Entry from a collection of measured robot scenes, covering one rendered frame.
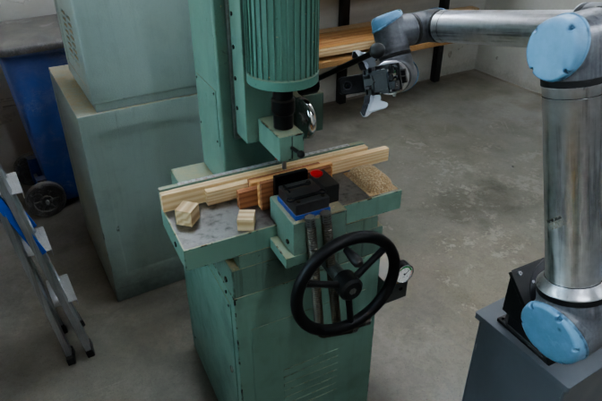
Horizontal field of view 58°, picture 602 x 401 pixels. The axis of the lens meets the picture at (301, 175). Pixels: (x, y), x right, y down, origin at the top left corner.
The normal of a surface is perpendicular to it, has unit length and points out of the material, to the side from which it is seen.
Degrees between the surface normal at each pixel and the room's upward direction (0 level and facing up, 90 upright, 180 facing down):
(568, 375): 0
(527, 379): 90
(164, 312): 0
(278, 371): 90
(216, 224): 0
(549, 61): 85
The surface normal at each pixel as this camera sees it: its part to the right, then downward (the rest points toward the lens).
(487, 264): 0.00, -0.87
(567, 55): -0.88, 0.15
